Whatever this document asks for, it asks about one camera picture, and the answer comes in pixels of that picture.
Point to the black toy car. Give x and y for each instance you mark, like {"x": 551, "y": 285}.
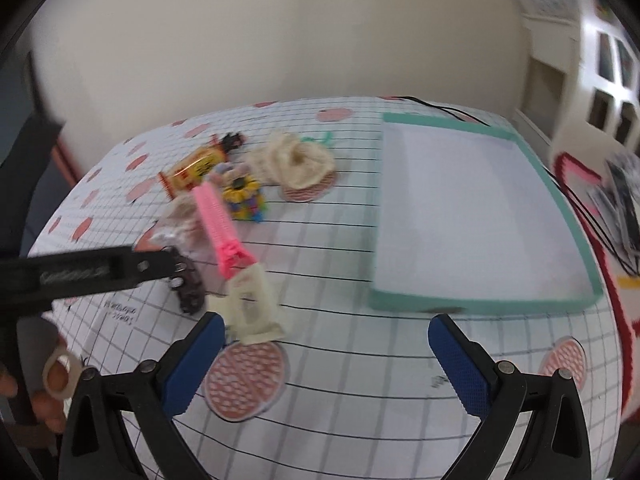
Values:
{"x": 186, "y": 282}

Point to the yellow snack packet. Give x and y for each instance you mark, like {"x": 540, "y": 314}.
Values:
{"x": 190, "y": 171}

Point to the pink hair roller clip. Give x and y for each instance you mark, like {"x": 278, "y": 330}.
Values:
{"x": 217, "y": 224}

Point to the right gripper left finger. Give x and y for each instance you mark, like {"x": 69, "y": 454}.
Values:
{"x": 96, "y": 443}

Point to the bag of cotton swabs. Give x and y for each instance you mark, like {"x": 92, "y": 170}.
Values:
{"x": 180, "y": 227}

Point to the person's left hand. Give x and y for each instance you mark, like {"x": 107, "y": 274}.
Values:
{"x": 45, "y": 407}

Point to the cream lace scrunchie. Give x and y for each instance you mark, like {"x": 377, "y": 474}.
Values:
{"x": 288, "y": 161}

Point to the yellow sunflower fidget spinner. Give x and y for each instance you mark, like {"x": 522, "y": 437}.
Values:
{"x": 244, "y": 199}

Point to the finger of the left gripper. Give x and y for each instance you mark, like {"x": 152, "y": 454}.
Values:
{"x": 42, "y": 279}

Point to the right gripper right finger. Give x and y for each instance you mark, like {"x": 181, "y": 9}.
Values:
{"x": 555, "y": 444}

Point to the crocheted red pink mat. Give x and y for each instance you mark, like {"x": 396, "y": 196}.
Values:
{"x": 564, "y": 166}

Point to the cream claw hair clip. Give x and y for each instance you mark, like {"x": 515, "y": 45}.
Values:
{"x": 249, "y": 308}

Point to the white grid tablecloth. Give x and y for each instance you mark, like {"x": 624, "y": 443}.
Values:
{"x": 364, "y": 397}

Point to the black claw hair clip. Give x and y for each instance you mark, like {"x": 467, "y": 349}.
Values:
{"x": 232, "y": 141}

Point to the green shallow tray box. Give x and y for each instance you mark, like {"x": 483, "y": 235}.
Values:
{"x": 469, "y": 220}

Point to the white bedside shelf unit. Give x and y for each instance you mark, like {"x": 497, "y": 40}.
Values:
{"x": 581, "y": 90}

